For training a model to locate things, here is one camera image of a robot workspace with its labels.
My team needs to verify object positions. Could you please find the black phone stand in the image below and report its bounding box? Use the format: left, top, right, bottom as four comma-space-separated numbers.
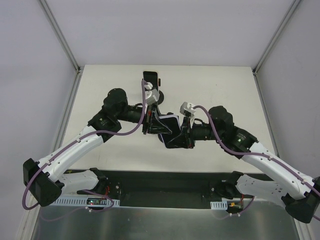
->
156, 78, 164, 105
157, 134, 165, 144

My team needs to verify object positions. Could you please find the black phone lilac case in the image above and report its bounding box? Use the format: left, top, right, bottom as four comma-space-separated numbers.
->
159, 114, 181, 149

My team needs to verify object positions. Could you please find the black phone cream case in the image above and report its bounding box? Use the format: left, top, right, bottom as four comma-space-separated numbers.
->
142, 71, 159, 92

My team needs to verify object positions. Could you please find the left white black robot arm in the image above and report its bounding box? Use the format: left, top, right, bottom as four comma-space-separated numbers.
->
23, 88, 164, 207

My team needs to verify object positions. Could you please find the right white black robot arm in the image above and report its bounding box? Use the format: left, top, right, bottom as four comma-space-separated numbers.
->
161, 104, 320, 224

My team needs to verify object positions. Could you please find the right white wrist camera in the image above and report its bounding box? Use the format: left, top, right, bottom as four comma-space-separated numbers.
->
179, 102, 196, 121

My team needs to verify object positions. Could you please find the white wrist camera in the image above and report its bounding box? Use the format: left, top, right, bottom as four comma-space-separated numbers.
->
142, 79, 160, 106
179, 102, 196, 121

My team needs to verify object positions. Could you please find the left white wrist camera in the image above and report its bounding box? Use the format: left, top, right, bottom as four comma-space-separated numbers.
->
142, 79, 160, 106

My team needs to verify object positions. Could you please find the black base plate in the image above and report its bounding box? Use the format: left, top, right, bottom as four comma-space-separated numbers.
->
89, 170, 231, 209

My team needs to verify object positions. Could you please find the right white cable duct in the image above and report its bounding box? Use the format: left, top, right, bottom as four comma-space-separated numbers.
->
210, 200, 228, 211

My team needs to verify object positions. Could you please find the white cable duct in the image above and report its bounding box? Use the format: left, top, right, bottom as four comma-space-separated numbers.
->
50, 196, 120, 208
210, 200, 228, 211

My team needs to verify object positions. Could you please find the left aluminium frame post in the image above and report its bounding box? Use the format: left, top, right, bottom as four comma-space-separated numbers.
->
39, 0, 83, 73

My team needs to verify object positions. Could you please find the aluminium frame post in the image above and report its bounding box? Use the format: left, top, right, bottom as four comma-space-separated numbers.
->
252, 0, 303, 76
39, 0, 83, 73

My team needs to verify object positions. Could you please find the left white cable duct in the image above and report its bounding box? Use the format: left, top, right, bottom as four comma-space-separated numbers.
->
50, 196, 120, 208

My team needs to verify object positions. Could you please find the right aluminium frame post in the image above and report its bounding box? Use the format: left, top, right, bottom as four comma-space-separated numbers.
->
252, 0, 303, 76

